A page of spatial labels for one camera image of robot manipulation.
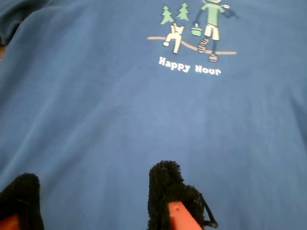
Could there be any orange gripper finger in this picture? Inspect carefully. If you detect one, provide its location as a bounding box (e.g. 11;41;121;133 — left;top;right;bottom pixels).
147;160;206;230
0;172;45;230

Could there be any black elastic tie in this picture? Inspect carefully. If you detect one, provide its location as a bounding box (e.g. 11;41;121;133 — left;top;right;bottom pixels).
201;195;219;230

